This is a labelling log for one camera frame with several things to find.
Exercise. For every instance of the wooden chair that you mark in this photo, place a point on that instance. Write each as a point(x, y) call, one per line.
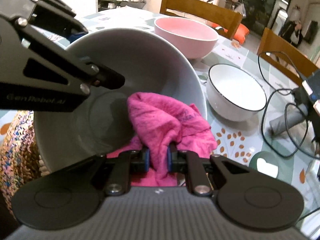
point(200, 10)
point(282, 52)

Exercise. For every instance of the white bowl with black rim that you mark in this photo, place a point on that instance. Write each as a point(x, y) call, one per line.
point(232, 90)

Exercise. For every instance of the black electronic device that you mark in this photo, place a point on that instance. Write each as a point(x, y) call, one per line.
point(308, 92)

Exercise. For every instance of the grey bowl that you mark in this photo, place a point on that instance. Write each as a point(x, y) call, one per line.
point(150, 62)

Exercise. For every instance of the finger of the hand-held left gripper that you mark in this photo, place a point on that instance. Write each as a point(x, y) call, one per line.
point(62, 22)
point(75, 70)

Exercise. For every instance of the multicoloured woven mat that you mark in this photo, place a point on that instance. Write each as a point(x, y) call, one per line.
point(17, 150)

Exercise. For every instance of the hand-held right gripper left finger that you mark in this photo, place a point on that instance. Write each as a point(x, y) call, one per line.
point(146, 158)

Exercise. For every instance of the pink bowl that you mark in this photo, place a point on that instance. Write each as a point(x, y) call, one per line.
point(185, 47)

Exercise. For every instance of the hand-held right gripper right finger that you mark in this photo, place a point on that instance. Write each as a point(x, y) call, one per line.
point(169, 160)

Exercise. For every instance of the pink cloth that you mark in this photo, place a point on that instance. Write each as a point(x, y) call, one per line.
point(160, 125)

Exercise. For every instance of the orange cushion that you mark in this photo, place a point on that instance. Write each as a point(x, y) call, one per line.
point(241, 33)

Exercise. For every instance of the grey tube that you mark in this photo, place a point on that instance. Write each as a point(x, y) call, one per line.
point(282, 125)

